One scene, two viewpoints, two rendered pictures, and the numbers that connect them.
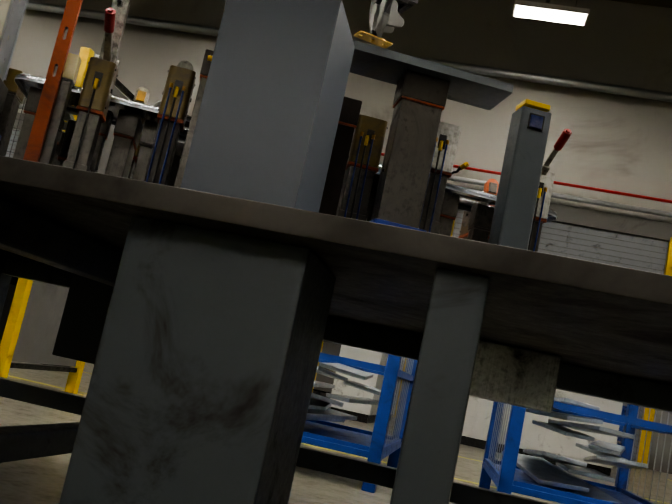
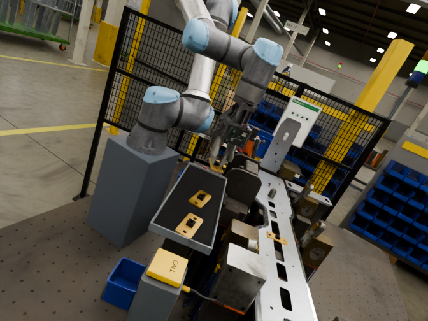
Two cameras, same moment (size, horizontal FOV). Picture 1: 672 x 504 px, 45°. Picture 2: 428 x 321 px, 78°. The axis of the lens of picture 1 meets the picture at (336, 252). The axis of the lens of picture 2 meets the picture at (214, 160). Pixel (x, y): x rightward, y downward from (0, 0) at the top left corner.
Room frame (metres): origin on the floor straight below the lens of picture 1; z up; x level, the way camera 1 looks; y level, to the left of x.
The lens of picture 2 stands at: (1.81, -0.73, 1.51)
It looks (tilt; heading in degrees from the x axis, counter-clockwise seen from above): 21 degrees down; 98
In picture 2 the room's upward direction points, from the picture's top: 23 degrees clockwise
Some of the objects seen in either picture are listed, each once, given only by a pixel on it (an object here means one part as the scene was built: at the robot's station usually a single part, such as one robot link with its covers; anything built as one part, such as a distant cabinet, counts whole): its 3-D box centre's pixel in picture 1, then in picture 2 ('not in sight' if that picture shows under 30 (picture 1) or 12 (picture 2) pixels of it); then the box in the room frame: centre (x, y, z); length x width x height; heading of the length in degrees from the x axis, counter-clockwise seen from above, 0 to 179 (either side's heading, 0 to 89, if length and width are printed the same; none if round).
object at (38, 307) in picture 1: (78, 232); not in sight; (4.96, 1.57, 1.00); 1.04 x 0.14 x 2.00; 170
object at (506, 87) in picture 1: (424, 76); (197, 197); (1.72, -0.11, 1.16); 0.37 x 0.14 x 0.02; 99
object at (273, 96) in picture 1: (272, 118); (132, 188); (1.42, 0.16, 0.90); 0.20 x 0.20 x 0.40; 80
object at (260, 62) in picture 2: not in sight; (261, 64); (1.72, 0.00, 1.53); 0.09 x 0.08 x 0.11; 129
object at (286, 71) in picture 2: not in sight; (283, 78); (1.75, 1.25, 1.53); 0.07 x 0.07 x 0.20
